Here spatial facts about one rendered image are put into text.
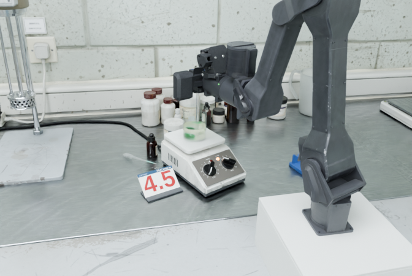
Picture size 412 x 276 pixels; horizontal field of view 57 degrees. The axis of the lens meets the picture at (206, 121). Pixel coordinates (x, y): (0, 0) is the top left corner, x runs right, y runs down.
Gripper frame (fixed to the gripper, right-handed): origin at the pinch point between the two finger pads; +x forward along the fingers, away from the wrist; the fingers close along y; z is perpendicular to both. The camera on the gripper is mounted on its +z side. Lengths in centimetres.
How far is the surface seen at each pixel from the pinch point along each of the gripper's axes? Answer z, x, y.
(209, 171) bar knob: -20.0, -10.5, 3.4
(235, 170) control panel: -22.0, -10.7, -4.3
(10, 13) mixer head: 12.3, 27.6, 33.8
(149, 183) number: -23.3, -3.0, 15.1
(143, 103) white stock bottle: -18.2, 31.8, -0.8
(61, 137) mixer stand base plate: -25, 36, 25
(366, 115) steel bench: -26, -2, -73
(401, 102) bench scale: -21, -7, -85
